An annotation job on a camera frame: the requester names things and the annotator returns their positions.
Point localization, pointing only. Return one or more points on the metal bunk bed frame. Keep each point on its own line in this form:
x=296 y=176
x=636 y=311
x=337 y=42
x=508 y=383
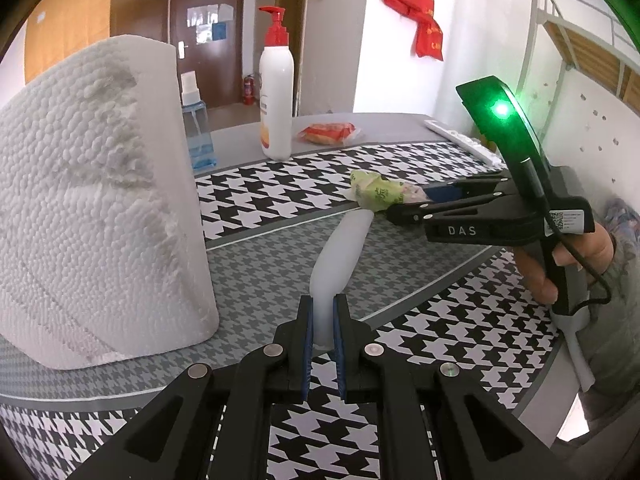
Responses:
x=585 y=45

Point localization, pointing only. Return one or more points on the white pump bottle red cap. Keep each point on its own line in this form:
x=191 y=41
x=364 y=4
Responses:
x=275 y=85

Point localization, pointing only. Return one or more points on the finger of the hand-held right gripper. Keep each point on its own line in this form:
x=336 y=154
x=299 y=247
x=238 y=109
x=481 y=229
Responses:
x=450 y=192
x=465 y=227

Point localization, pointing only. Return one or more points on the red hanging bags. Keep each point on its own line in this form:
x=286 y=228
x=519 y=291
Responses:
x=417 y=5

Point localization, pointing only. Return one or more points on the translucent white tube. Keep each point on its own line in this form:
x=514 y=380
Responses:
x=340 y=260

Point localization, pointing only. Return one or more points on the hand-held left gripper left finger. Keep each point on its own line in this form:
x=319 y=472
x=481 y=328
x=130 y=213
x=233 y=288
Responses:
x=306 y=340

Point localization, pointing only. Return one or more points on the papers on door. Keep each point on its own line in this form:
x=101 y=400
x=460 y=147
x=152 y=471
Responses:
x=210 y=22

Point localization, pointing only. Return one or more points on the red fire extinguisher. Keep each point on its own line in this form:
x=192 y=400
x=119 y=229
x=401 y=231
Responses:
x=249 y=91

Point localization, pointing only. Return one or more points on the person's right forearm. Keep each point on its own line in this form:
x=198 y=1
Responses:
x=620 y=335

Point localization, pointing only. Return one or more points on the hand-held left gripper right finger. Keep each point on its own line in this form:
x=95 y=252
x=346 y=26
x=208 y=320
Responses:
x=341 y=340

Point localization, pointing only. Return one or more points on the person's right hand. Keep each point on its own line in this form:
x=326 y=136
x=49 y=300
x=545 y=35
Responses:
x=595 y=250

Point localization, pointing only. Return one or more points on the brown door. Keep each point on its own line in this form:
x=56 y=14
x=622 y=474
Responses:
x=225 y=70

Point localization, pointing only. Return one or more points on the green packet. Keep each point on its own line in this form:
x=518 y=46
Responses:
x=375 y=191

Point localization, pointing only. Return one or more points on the white foam box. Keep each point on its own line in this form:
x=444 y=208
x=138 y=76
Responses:
x=100 y=210

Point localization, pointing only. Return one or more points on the red snack packet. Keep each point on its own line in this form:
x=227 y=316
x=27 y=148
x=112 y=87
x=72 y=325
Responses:
x=327 y=133

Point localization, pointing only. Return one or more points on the blue spray bottle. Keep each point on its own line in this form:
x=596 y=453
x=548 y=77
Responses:
x=199 y=135

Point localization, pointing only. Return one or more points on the white power strip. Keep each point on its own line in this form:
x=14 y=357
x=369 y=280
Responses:
x=460 y=139

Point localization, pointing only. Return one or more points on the wooden wardrobe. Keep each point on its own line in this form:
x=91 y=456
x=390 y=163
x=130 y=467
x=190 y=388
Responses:
x=65 y=10

